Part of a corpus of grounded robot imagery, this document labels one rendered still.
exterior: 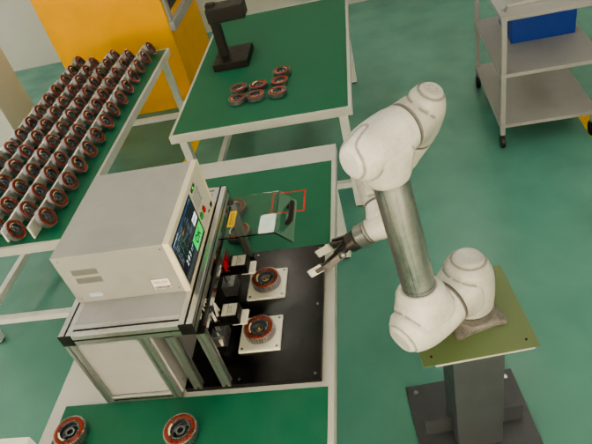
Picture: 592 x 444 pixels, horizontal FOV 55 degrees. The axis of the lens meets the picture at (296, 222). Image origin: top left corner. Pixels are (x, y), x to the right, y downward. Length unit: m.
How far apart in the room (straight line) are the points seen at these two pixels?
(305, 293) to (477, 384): 0.70
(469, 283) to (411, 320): 0.22
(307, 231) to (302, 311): 0.47
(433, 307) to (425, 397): 1.06
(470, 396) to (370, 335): 0.84
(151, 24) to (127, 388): 3.79
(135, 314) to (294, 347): 0.55
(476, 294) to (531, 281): 1.36
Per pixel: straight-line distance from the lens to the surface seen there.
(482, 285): 1.83
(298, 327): 2.04
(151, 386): 2.04
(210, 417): 1.96
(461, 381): 2.17
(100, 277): 1.86
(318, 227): 2.43
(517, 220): 3.50
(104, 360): 1.97
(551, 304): 3.07
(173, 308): 1.78
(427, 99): 1.47
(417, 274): 1.64
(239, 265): 2.11
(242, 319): 1.98
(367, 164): 1.38
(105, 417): 2.13
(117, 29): 5.42
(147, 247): 1.71
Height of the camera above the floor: 2.31
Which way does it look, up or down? 39 degrees down
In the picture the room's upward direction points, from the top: 16 degrees counter-clockwise
